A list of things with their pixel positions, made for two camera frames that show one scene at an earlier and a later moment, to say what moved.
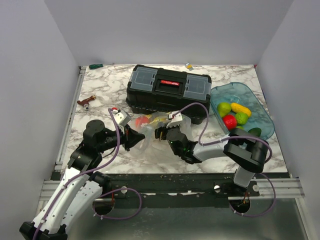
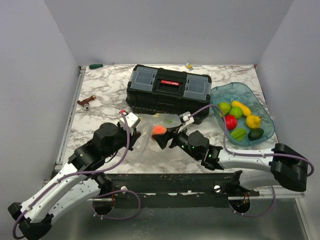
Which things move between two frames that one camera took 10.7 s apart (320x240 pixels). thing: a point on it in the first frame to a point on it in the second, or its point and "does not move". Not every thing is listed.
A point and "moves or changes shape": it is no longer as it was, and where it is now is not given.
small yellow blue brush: [189, 66] does not move
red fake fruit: [141, 120] moves or changes shape
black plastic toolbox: [152, 89] does not move
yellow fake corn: [238, 108] does not move
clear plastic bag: [147, 123] moves or changes shape
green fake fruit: [242, 118] to [236, 111]
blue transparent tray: [241, 93] does not move
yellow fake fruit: [158, 119] to [253, 121]
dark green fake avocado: [255, 131] does not move
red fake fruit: [230, 121] does not move
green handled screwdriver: [93, 66] does not move
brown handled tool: [85, 103] does not move
